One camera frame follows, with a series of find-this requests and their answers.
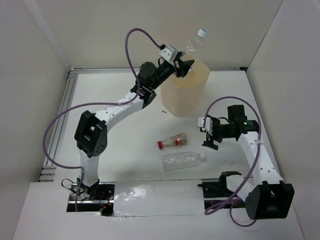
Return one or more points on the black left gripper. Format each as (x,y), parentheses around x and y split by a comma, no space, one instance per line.
(184,66)

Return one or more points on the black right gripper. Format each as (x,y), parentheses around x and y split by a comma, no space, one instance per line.
(209,140)

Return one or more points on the clear bottle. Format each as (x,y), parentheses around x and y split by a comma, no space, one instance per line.
(182,160)
(194,44)

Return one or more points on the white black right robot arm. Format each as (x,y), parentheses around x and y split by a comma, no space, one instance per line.
(268,196)

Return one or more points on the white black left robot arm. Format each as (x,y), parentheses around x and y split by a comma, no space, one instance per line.
(91,134)

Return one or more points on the beige plastic bin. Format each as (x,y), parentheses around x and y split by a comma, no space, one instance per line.
(182,95)

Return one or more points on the small red cap bottle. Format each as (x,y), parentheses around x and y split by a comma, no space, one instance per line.
(173,141)

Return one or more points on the shiny white tape sheet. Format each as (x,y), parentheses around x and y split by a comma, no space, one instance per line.
(158,198)

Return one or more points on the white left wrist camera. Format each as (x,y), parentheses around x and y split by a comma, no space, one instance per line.
(168,52)

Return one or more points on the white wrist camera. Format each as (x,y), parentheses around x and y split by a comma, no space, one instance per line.
(168,52)
(205,124)

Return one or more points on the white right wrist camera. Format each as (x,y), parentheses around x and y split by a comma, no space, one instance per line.
(205,124)

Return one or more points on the aluminium frame rail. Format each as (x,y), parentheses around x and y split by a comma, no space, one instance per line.
(132,152)

